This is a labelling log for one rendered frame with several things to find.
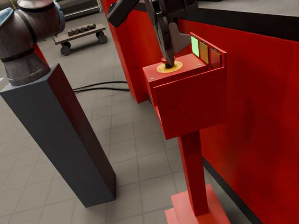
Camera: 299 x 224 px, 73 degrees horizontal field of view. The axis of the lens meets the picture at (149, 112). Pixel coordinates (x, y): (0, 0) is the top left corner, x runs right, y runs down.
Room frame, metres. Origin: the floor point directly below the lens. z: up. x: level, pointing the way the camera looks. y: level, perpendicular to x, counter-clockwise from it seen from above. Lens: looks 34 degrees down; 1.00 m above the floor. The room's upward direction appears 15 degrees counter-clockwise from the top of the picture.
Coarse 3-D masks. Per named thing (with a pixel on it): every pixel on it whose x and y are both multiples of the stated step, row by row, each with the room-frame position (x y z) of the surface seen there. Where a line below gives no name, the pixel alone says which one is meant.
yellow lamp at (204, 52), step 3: (201, 45) 0.49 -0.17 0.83; (204, 45) 0.47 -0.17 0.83; (201, 48) 0.49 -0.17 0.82; (204, 48) 0.47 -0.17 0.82; (207, 48) 0.45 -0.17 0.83; (201, 51) 0.49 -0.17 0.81; (204, 51) 0.47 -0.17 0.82; (207, 51) 0.45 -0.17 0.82; (201, 54) 0.49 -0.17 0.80; (204, 54) 0.47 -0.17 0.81; (207, 54) 0.45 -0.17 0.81; (201, 57) 0.49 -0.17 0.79; (204, 57) 0.47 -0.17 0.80; (207, 57) 0.45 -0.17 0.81; (204, 60) 0.47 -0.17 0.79; (207, 60) 0.45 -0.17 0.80; (207, 63) 0.45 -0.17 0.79
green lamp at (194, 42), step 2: (192, 38) 0.55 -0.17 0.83; (194, 38) 0.53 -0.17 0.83; (192, 40) 0.55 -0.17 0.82; (194, 40) 0.53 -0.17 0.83; (196, 40) 0.52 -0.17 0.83; (192, 42) 0.55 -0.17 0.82; (194, 42) 0.53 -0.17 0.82; (196, 42) 0.52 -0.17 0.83; (192, 44) 0.55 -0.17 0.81; (194, 44) 0.53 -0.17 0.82; (196, 44) 0.52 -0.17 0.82; (192, 46) 0.55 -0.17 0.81; (194, 46) 0.54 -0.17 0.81; (196, 46) 0.52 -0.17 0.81; (194, 48) 0.54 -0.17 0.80; (196, 48) 0.52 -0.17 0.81; (194, 50) 0.54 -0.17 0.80; (196, 50) 0.52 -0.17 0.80; (194, 52) 0.54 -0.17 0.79; (196, 52) 0.53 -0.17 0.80; (198, 52) 0.51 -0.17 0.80; (196, 54) 0.53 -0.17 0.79; (198, 54) 0.51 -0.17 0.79; (198, 56) 0.51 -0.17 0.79
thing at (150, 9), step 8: (144, 0) 0.44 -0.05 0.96; (152, 0) 0.38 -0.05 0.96; (160, 0) 0.38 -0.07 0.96; (168, 0) 0.39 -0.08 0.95; (176, 0) 0.39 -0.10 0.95; (184, 0) 0.38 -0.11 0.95; (192, 0) 0.39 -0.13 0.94; (152, 8) 0.38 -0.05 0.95; (160, 8) 0.38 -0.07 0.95; (168, 8) 0.39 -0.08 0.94; (176, 8) 0.39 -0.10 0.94; (184, 8) 0.40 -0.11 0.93; (192, 8) 0.38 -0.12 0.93; (152, 16) 0.40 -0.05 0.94; (168, 16) 0.39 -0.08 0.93; (176, 16) 0.39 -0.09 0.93
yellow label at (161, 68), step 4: (164, 64) 0.54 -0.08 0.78; (176, 64) 0.52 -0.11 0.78; (180, 64) 0.51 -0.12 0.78; (160, 68) 0.52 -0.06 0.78; (164, 68) 0.51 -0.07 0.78; (168, 68) 0.51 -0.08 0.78; (172, 68) 0.50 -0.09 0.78; (176, 68) 0.49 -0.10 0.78; (160, 72) 0.50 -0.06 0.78; (164, 72) 0.49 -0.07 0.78; (168, 72) 0.48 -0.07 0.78
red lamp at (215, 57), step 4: (212, 52) 0.42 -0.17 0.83; (216, 52) 0.40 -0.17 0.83; (212, 56) 0.42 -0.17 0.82; (216, 56) 0.40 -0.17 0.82; (212, 60) 0.42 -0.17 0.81; (216, 60) 0.40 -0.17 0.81; (220, 60) 0.39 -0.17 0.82; (212, 64) 0.43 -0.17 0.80; (216, 64) 0.40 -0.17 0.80; (220, 64) 0.39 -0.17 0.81; (216, 68) 0.41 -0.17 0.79
